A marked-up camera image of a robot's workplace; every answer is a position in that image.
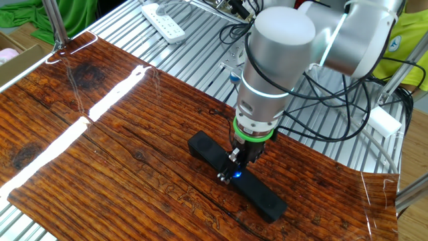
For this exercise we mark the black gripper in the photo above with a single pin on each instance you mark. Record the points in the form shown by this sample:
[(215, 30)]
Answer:
[(250, 150)]

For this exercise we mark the blue lit volume knob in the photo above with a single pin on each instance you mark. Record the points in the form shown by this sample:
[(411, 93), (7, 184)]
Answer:
[(237, 174)]

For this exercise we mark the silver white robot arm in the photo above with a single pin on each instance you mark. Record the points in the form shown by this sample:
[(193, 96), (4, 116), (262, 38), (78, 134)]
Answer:
[(281, 60)]

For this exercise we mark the black speaker bar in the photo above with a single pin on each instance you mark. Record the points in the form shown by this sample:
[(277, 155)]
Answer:
[(264, 201)]

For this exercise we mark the wood grain table mat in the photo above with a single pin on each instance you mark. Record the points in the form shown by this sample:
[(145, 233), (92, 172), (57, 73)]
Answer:
[(133, 150)]

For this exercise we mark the white power adapter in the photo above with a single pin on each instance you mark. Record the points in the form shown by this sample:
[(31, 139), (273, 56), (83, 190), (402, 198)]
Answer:
[(382, 122)]

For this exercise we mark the white power strip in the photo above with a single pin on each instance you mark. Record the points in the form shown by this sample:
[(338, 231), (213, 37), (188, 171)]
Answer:
[(164, 23)]

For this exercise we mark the person in yellow shirt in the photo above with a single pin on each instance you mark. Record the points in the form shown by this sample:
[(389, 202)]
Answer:
[(406, 47)]

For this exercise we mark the green cloth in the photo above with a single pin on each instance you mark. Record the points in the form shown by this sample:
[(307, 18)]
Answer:
[(77, 15)]

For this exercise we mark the brown cardboard box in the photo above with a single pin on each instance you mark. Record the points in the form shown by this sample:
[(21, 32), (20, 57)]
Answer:
[(20, 70)]

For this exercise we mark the pink white cloth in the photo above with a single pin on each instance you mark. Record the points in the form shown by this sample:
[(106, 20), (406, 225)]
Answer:
[(7, 56)]

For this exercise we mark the aluminium frame beam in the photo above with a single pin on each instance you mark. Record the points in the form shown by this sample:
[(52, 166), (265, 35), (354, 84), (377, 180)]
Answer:
[(413, 195)]

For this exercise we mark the aluminium frame post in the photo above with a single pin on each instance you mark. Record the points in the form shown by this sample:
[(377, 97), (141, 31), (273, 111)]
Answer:
[(55, 20), (401, 72)]

